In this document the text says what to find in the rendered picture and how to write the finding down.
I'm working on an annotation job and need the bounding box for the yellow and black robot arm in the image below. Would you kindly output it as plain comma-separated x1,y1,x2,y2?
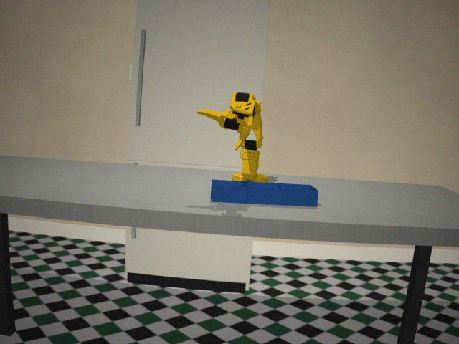
230,92,268,182

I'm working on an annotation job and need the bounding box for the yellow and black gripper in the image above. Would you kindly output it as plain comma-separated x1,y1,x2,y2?
197,108,253,150

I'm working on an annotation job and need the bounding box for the blue open bin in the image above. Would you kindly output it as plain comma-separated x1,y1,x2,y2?
211,180,318,207

